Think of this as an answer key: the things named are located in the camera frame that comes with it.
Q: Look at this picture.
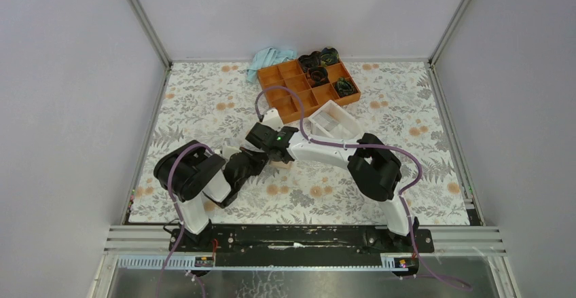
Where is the beige card holder wallet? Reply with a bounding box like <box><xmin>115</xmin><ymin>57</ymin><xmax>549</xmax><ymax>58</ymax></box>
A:
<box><xmin>269</xmin><ymin>161</ymin><xmax>294</xmax><ymax>170</ymax></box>

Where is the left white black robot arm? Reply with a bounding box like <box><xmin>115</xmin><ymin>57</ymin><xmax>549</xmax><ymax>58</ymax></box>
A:
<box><xmin>154</xmin><ymin>141</ymin><xmax>269</xmax><ymax>251</ymax></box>

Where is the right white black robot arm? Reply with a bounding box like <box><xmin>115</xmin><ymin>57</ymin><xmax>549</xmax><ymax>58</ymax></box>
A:
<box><xmin>246</xmin><ymin>122</ymin><xmax>417</xmax><ymax>252</ymax></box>

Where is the white card box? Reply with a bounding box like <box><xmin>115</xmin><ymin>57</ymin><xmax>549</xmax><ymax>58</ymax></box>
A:
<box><xmin>307</xmin><ymin>100</ymin><xmax>364</xmax><ymax>140</ymax></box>

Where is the orange compartment tray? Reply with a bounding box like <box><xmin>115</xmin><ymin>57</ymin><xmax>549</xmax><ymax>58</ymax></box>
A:
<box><xmin>257</xmin><ymin>60</ymin><xmax>361</xmax><ymax>124</ymax></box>

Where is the dark rolled band middle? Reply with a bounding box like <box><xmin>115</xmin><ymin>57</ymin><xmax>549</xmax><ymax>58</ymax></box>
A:
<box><xmin>307</xmin><ymin>66</ymin><xmax>329</xmax><ymax>88</ymax></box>

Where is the dark rolled band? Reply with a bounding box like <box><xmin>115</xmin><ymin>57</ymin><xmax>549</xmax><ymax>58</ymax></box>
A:
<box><xmin>298</xmin><ymin>51</ymin><xmax>321</xmax><ymax>73</ymax></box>
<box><xmin>334</xmin><ymin>77</ymin><xmax>358</xmax><ymax>98</ymax></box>
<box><xmin>307</xmin><ymin>66</ymin><xmax>329</xmax><ymax>88</ymax></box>

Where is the light blue cloth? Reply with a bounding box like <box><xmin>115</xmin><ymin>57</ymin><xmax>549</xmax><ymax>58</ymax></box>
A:
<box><xmin>247</xmin><ymin>47</ymin><xmax>298</xmax><ymax>83</ymax></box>

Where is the dark rolled band right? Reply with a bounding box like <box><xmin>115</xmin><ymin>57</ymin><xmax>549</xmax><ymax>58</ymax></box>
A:
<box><xmin>334</xmin><ymin>77</ymin><xmax>358</xmax><ymax>98</ymax></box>

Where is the dark rolled band top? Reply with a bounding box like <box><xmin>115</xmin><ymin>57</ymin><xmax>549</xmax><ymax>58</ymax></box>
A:
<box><xmin>298</xmin><ymin>51</ymin><xmax>321</xmax><ymax>73</ymax></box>

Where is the dark rolled band corner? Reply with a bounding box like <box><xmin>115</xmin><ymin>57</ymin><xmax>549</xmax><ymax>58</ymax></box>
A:
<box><xmin>320</xmin><ymin>47</ymin><xmax>340</xmax><ymax>67</ymax></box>

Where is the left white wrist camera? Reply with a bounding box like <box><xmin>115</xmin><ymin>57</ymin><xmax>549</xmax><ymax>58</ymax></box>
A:
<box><xmin>221</xmin><ymin>145</ymin><xmax>242</xmax><ymax>160</ymax></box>

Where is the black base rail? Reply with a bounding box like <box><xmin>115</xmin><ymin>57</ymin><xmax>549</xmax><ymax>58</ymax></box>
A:
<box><xmin>168</xmin><ymin>224</ymin><xmax>435</xmax><ymax>267</ymax></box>

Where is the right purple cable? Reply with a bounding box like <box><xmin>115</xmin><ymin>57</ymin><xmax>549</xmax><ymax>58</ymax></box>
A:
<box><xmin>254</xmin><ymin>85</ymin><xmax>473</xmax><ymax>293</ymax></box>

